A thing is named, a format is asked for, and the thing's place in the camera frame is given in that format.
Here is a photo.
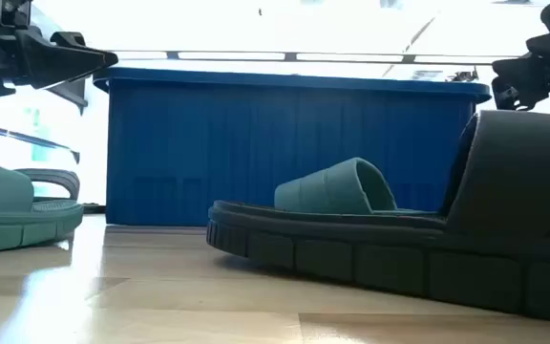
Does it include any black rubber slide sandal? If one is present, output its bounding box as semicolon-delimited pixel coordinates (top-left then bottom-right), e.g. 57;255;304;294
206;109;550;327

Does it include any blue plastic bin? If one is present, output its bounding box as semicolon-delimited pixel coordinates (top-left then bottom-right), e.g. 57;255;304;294
92;66;492;226

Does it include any grey overhead structure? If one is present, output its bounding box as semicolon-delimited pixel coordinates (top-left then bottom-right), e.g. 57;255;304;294
48;78;89;116

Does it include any small dark distant fixture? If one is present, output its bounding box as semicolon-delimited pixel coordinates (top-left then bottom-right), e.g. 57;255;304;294
446;69;479;83

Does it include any thin dark rail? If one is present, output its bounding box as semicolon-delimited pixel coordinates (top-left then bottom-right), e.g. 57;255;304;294
0;118;81;164

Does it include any grey horizontal rail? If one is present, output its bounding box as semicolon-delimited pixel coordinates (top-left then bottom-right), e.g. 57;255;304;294
112;50;519;66

